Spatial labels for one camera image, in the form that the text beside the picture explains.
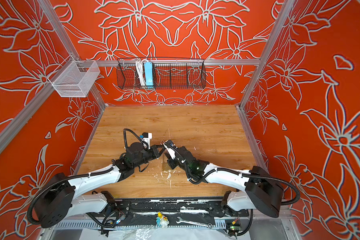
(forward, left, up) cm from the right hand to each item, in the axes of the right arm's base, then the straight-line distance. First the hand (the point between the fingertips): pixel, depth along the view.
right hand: (164, 152), depth 79 cm
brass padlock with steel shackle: (-4, 0, -12) cm, 13 cm away
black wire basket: (+49, -1, +16) cm, 52 cm away
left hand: (+2, -1, +3) cm, 4 cm away
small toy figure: (-30, +1, -10) cm, 32 cm away
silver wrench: (-32, -22, -14) cm, 41 cm away
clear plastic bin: (+42, +58, +19) cm, 74 cm away
